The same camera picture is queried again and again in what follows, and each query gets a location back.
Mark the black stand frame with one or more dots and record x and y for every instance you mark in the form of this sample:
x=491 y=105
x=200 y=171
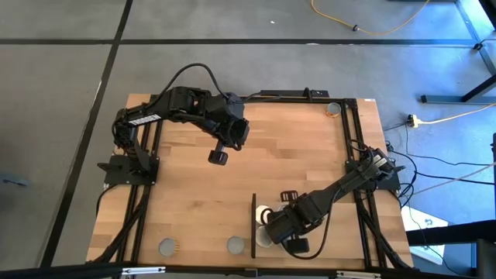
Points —
x=445 y=98

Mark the silver frame bracket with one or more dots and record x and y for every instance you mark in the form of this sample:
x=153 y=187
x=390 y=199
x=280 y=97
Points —
x=358 y=275
x=143 y=270

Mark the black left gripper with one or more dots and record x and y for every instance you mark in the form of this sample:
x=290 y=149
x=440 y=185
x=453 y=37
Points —
x=218 y=157

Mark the black aluminium table frame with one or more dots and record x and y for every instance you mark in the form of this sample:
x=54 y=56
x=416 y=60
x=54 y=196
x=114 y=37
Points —
x=77 y=271

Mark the black slotted bracket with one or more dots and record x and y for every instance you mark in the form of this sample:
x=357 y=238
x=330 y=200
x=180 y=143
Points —
x=289 y=196

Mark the black frame shelf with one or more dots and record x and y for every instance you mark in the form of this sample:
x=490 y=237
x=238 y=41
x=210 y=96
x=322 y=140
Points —
x=253 y=224

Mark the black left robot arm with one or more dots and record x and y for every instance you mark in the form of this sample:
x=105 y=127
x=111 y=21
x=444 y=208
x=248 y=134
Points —
x=186 y=104

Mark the black furniture beam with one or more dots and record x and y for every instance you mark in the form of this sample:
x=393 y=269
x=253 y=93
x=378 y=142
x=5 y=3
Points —
x=445 y=234

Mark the yellow carrots can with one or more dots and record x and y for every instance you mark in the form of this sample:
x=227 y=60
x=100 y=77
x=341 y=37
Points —
x=261 y=237

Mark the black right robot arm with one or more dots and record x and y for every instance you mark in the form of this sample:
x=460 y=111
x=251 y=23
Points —
x=348 y=180

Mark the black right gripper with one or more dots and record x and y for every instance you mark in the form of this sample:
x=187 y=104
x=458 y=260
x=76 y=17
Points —
x=297 y=246

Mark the white paper sheet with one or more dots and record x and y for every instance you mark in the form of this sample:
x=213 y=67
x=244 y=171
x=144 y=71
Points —
x=424 y=232

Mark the black bar bracket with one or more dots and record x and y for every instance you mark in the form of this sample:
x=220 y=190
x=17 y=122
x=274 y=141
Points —
x=286 y=93

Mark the grey round disc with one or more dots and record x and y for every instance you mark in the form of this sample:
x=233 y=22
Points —
x=235 y=245

